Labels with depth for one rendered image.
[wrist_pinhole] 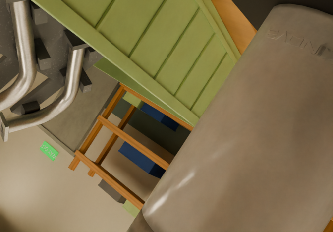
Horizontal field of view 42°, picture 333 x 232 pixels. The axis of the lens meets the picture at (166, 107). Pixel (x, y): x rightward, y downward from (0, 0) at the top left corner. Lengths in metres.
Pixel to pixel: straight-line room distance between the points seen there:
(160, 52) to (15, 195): 7.28
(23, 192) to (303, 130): 7.56
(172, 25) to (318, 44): 0.42
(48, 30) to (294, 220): 0.66
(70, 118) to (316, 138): 7.19
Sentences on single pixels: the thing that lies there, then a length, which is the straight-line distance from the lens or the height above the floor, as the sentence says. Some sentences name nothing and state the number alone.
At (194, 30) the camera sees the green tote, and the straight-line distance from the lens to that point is 0.69.
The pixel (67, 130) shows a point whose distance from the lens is 7.34.
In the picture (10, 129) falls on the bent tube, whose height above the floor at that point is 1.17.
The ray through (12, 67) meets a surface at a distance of 0.86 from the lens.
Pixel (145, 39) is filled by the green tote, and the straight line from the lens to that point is 0.59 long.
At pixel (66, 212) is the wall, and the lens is 7.01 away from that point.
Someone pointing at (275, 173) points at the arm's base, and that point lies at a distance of 0.22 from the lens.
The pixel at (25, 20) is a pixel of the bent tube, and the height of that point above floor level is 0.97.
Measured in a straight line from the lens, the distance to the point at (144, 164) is 5.66.
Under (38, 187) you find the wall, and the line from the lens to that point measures 7.51.
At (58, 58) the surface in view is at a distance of 0.92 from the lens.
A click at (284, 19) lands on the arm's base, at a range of 0.24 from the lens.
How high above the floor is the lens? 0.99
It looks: 2 degrees down
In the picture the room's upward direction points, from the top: 147 degrees counter-clockwise
